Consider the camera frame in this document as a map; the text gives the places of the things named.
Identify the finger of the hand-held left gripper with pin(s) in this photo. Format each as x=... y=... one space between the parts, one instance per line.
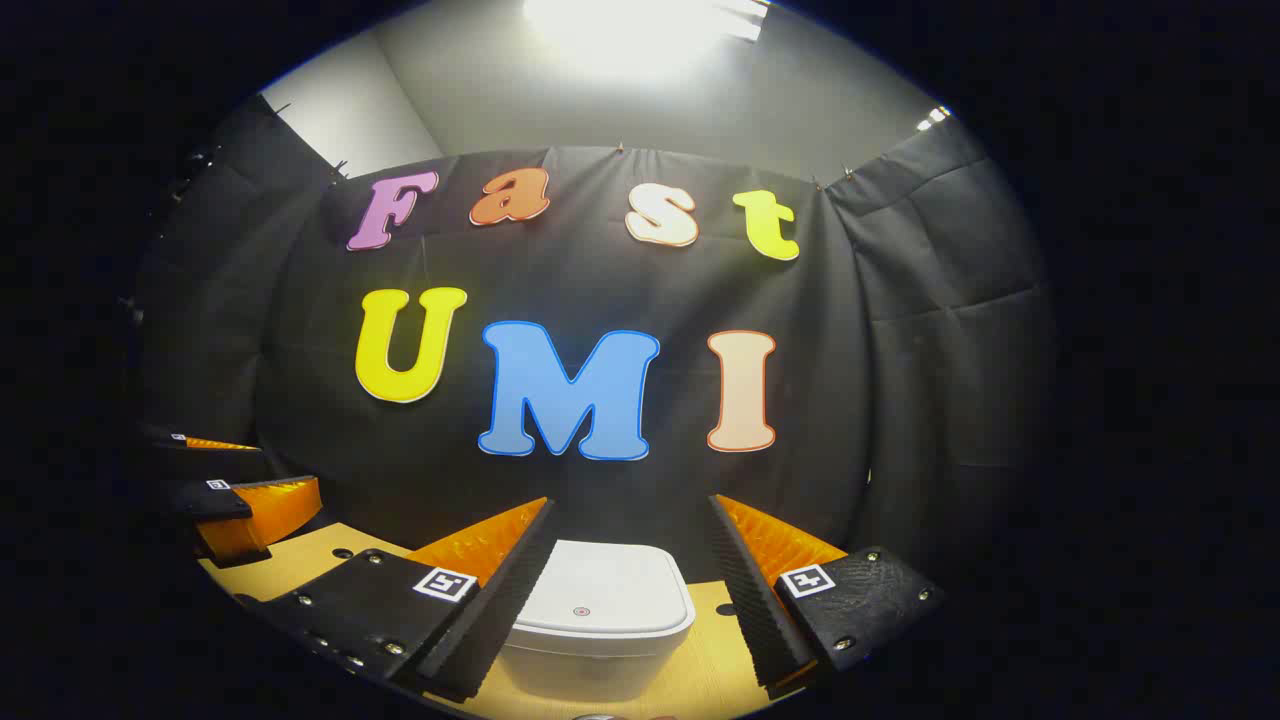
x=205 y=446
x=270 y=510

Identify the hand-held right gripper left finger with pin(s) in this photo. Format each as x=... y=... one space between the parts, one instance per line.
x=500 y=610

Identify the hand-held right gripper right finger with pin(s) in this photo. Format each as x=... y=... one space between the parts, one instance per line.
x=755 y=610

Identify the white desktop garbage bin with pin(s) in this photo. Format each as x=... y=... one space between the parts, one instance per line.
x=600 y=600

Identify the wooden desktop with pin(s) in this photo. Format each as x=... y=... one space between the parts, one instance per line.
x=700 y=660

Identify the black backdrop cloth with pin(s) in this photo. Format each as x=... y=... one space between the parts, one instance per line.
x=600 y=270

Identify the small ceiling light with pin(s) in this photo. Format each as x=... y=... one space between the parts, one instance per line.
x=935 y=117

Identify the large ceiling light panel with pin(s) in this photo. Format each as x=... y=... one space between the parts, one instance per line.
x=640 y=25

